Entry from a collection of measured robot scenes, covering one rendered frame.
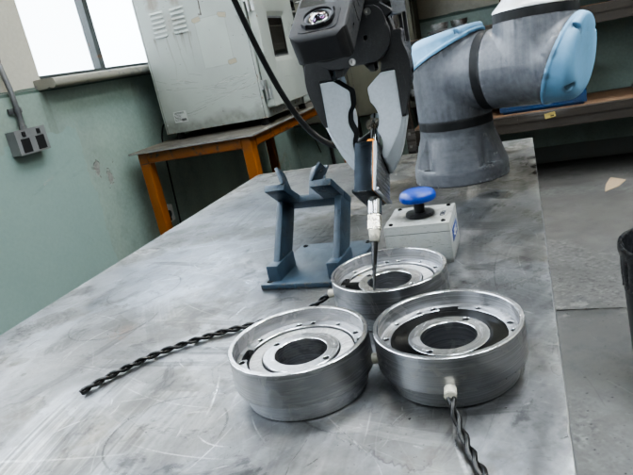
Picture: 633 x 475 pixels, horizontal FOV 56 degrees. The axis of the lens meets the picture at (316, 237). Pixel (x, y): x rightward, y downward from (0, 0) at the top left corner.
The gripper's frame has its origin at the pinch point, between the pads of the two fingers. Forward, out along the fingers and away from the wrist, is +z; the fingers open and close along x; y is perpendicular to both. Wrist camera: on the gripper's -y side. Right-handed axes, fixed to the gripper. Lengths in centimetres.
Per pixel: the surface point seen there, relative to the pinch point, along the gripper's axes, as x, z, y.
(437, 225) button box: -3.5, 9.0, 7.4
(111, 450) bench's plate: 14.8, 13.1, -24.8
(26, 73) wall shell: 166, -24, 127
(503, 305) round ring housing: -11.2, 9.7, -10.4
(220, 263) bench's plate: 26.4, 13.2, 11.5
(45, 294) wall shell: 164, 54, 100
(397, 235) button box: 0.8, 9.6, 7.2
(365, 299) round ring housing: 0.0, 9.7, -8.5
